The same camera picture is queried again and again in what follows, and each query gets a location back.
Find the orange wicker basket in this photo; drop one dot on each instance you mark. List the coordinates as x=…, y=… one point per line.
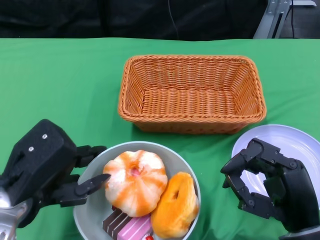
x=190, y=105

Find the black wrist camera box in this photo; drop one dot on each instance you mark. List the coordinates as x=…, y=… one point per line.
x=42, y=157

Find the black backdrop cloth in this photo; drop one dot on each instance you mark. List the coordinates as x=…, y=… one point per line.
x=75, y=17

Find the white round plate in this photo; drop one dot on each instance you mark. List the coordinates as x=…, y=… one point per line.
x=287, y=140

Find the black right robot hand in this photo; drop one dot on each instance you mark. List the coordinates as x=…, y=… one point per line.
x=292, y=190

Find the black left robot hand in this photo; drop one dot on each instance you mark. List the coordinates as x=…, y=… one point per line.
x=82, y=190

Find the green tablecloth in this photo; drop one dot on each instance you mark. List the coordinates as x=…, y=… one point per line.
x=75, y=75

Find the white orange striped bun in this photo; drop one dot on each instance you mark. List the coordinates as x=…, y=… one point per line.
x=135, y=185

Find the grey metal stand frame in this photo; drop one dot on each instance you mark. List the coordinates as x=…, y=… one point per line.
x=266, y=22

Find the brown pink layered cake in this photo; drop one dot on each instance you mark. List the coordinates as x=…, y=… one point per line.
x=130, y=227

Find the grey-green round bowl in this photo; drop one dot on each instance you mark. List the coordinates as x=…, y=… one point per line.
x=175, y=160

